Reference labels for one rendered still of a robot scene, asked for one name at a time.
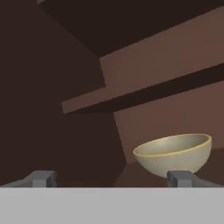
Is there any beige bowl with yellow rim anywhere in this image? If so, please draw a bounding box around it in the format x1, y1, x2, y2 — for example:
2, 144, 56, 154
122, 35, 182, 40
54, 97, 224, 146
132, 133, 213, 179

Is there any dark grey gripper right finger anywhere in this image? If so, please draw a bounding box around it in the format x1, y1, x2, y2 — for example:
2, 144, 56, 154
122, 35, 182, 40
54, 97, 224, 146
166, 170, 224, 188

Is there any brown cabinet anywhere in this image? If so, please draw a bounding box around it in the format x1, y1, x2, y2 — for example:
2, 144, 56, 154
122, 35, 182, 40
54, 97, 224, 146
0, 0, 224, 188

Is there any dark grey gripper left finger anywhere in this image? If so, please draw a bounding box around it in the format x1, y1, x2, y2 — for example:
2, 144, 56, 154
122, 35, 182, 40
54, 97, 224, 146
0, 170, 58, 188

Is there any brown cabinet shelf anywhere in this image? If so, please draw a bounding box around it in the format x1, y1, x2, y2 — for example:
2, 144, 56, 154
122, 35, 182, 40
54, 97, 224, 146
60, 61, 224, 116

